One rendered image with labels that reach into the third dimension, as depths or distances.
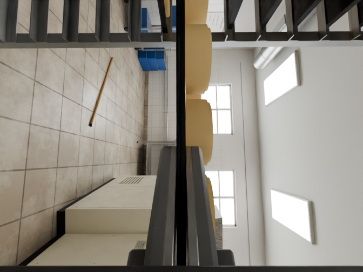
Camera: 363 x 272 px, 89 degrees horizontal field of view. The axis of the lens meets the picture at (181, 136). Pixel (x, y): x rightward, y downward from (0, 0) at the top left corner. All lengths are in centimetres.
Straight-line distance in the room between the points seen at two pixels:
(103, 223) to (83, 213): 18
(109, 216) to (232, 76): 467
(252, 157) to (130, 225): 400
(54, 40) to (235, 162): 466
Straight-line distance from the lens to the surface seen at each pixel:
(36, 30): 74
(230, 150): 496
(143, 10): 407
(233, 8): 56
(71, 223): 182
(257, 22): 64
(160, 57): 461
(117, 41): 63
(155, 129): 491
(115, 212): 165
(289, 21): 68
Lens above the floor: 100
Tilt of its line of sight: level
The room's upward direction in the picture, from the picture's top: 90 degrees clockwise
